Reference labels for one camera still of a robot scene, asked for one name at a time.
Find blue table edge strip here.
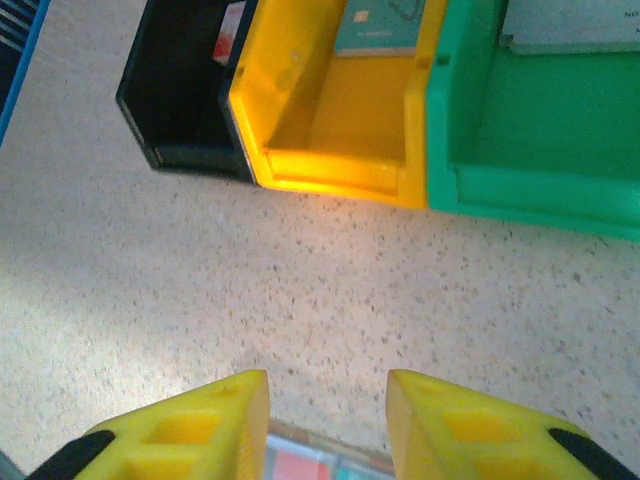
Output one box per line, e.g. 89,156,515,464
0,0,51,149

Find green plastic bin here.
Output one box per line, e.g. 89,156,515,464
424,0,640,244

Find yellow plastic bin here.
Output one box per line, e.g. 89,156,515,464
229,0,449,210

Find teal VIP card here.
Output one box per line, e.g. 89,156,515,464
334,457,396,480

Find grey card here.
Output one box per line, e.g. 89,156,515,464
499,0,640,56

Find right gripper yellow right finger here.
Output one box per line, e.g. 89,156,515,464
385,368,640,480

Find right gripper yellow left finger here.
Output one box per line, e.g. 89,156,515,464
24,368,271,480

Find red white card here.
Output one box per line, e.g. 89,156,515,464
267,447,334,480
212,0,249,64

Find black plastic bin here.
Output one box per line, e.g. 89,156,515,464
115,0,259,184

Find tan leather card holder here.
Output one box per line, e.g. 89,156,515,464
262,419,397,480

